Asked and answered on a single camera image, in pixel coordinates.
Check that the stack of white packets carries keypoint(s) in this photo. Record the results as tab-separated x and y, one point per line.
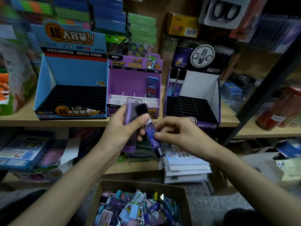
186	167

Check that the black and white display box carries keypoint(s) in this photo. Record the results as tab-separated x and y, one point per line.
202	87

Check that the wooden shelf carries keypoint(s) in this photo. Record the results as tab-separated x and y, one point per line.
19	121

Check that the red cylinder containers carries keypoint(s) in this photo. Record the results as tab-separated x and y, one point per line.
282	108

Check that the hanging white blister package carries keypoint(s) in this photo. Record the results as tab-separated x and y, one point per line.
230	11

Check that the blue display box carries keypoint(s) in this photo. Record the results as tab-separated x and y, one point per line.
70	73

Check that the brown cardboard box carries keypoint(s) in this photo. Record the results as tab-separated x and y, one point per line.
141	184

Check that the person's right hand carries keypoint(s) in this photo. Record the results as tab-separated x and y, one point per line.
186	136

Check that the person's left hand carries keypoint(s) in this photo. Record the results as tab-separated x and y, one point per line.
117	136

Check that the purple display box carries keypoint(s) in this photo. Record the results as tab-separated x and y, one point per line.
129	82

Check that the pile of pencil lead cases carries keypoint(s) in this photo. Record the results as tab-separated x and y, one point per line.
136	211

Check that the stack of blue packets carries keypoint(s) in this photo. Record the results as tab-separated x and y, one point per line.
94	14

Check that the stack of green packets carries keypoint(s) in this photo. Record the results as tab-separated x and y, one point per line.
142	28

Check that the yellow carton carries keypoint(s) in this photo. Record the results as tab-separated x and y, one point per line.
182	25

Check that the person's left forearm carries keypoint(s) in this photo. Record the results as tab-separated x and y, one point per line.
66	190

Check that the person's right forearm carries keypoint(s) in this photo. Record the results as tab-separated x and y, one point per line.
254	181

